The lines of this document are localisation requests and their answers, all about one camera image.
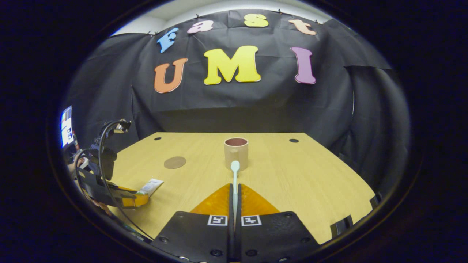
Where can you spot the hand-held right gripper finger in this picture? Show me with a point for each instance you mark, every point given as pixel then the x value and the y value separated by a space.
pixel 231 233
pixel 238 237

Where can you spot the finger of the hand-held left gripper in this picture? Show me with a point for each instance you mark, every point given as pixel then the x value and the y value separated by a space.
pixel 126 189
pixel 135 201

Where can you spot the white toothpaste tube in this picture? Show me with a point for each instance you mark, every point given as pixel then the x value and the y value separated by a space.
pixel 151 185

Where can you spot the round brown coaster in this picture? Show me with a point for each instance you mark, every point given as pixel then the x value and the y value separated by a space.
pixel 174 162

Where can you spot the light green toothbrush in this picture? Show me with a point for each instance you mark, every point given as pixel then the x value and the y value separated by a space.
pixel 235 166

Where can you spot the beige cup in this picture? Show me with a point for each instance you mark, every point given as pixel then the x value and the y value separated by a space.
pixel 236 153

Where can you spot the computer monitor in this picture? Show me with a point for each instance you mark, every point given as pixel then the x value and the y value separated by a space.
pixel 66 128

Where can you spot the black backdrop cloth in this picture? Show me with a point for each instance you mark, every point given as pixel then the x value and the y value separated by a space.
pixel 256 109

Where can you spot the black desk bracket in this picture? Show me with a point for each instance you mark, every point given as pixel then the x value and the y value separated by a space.
pixel 375 201
pixel 342 226

